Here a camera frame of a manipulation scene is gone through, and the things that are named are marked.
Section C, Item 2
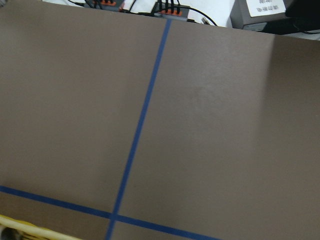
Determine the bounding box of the yellow woven basket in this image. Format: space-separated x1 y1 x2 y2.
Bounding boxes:
0 215 79 240

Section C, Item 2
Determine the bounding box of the right orange black usb hub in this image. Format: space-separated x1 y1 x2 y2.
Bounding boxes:
151 0 190 22

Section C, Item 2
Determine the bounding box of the orange black usb hub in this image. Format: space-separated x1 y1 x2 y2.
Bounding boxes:
151 0 190 22
84 0 124 12

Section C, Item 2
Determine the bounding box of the left orange black usb hub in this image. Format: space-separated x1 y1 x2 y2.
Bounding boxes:
84 0 124 12

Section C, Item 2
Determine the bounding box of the grey box with label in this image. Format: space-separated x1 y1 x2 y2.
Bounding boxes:
230 0 291 35

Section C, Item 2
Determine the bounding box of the black white panda figurine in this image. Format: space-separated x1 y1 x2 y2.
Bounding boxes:
0 225 22 240

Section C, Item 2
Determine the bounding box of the black cable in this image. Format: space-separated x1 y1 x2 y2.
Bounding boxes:
186 6 219 27

